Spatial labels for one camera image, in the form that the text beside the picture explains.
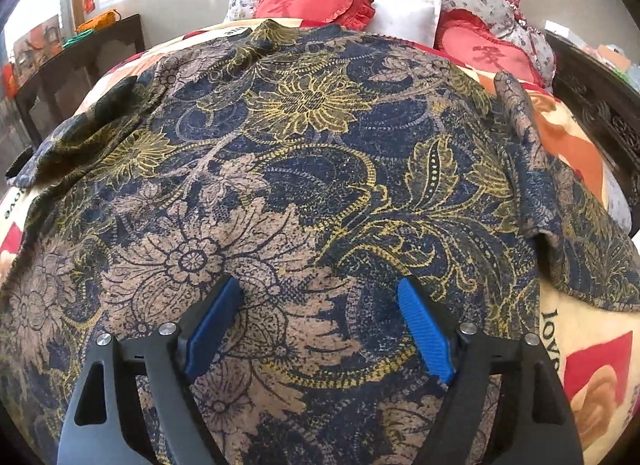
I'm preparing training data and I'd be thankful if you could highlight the dark wooden side table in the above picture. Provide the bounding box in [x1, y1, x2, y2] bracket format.
[14, 14, 145, 148]

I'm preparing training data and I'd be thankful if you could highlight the small white pillow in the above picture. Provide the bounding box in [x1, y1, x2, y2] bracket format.
[364, 0, 442, 48]

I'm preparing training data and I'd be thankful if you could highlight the red heart cushion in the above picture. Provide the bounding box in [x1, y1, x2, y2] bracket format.
[434, 9, 544, 87]
[254, 0, 375, 30]

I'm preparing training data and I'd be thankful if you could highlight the dark carved wooden headboard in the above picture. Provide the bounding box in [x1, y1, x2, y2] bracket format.
[544, 32, 639, 234]

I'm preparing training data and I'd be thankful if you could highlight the orange bag on table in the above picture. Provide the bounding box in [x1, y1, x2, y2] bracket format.
[76, 9, 122, 34]

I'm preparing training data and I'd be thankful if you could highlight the red heart cushion left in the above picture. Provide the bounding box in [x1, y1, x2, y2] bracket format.
[254, 0, 375, 30]

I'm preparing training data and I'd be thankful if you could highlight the red heart cushion right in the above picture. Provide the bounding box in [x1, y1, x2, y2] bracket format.
[434, 9, 544, 87]

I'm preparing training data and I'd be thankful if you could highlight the navy gold floral garment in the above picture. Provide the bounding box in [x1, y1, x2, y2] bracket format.
[0, 18, 640, 465]

